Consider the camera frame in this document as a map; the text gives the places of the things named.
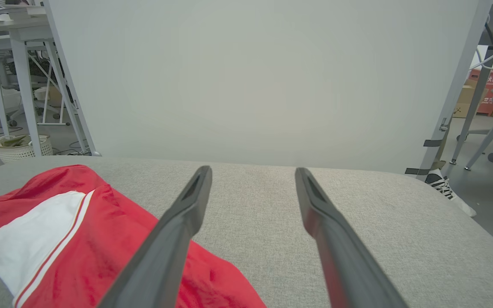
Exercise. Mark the brown cardboard box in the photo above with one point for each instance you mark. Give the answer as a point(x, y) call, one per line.
point(464, 100)

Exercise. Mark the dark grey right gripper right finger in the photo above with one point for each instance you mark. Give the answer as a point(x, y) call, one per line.
point(345, 265)

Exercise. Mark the black and white sneaker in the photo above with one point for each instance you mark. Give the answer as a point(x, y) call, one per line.
point(443, 185)

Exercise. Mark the white metal-legged desk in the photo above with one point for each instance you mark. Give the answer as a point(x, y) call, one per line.
point(19, 55)

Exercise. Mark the white woven laundry basket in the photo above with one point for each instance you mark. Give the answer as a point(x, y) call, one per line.
point(24, 154)

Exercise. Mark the red and white garment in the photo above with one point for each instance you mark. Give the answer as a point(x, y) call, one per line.
point(101, 239)

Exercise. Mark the white partition panel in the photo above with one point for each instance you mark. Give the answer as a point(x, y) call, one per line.
point(250, 85)

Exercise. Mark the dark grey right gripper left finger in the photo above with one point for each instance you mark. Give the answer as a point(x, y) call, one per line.
point(165, 256)

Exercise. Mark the pale green cloth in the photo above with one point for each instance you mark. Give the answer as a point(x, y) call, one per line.
point(13, 141)

